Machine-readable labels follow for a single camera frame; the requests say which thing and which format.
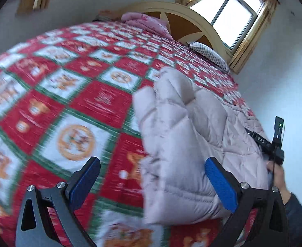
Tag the yellow curtain right of headboard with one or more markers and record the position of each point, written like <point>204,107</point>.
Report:
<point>250,41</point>

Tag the pink folded blanket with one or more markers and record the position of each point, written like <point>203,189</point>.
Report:
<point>148,23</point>

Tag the red patchwork bear bedspread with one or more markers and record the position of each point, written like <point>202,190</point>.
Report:
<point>65,96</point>

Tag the beige quilted down jacket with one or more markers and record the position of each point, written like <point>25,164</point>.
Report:
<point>181,125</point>

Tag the black tracking camera box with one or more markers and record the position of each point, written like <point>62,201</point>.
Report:
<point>279,128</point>

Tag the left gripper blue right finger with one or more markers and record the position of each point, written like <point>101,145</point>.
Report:
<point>270,226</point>

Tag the headboard wall window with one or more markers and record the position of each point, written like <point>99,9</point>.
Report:
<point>232,19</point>

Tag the person's right hand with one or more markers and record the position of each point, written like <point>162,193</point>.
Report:
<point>279,180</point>

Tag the cream and brown headboard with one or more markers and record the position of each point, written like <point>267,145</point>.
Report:
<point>184,24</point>

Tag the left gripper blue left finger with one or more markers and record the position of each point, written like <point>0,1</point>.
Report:
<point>34,225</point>

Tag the dark blue right sleeve forearm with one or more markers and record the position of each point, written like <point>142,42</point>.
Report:
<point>293,210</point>

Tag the striped pillow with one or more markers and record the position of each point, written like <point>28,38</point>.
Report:
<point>209,54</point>

